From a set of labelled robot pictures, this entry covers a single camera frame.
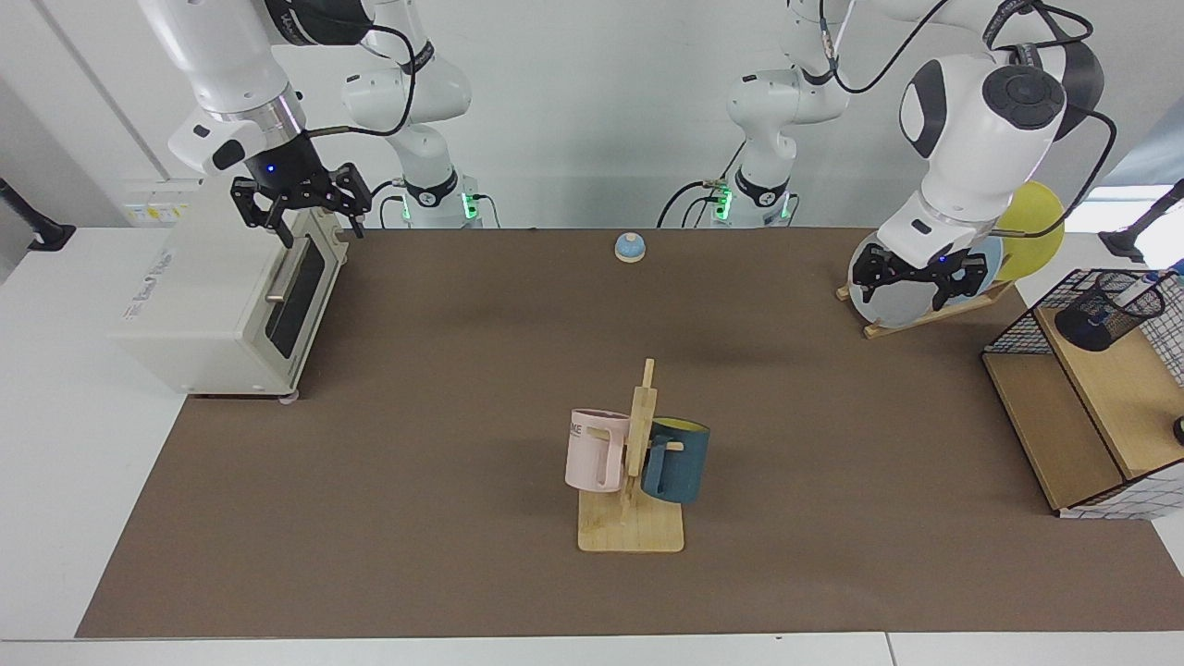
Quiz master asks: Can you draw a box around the blue and white marker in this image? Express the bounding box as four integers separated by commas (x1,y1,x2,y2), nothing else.
1090,269,1165,327

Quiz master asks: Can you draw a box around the light blue plate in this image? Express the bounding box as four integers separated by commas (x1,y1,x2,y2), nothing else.
939,231,1005,306

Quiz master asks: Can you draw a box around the brown table cloth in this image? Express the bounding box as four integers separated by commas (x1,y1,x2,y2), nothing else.
76,228,1184,639

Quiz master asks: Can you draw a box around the pale toaster oven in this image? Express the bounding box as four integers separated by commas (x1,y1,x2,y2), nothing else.
111,176,351,406

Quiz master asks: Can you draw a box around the dark teal mug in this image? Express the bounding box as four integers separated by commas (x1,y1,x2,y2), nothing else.
640,417,711,505

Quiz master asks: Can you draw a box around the yellow plate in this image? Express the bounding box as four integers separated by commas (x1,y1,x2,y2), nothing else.
994,180,1067,283

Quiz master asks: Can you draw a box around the black mesh pen holder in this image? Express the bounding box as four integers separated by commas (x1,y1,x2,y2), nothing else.
1054,271,1166,353

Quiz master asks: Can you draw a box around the wooden cup stand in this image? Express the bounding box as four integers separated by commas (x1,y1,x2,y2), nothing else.
577,358,686,554

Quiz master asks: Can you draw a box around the grey plate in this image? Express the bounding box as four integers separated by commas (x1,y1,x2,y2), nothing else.
848,229,943,329

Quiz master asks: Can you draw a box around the wire basket with wooden floor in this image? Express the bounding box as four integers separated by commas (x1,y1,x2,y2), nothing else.
980,268,1184,521

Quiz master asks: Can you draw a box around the pink mug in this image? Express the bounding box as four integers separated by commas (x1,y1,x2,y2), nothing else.
564,408,632,495

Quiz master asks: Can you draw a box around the wooden plate rack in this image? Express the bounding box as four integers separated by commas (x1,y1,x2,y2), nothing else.
835,277,1017,340

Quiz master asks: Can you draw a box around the black stand foot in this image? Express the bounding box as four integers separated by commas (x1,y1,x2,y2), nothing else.
1099,179,1184,263
0,176,77,253

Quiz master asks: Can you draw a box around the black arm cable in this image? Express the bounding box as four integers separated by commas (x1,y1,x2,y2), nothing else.
301,23,417,140
819,0,1118,240

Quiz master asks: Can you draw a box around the white outlet box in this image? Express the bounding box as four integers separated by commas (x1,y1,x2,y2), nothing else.
120,178,204,228

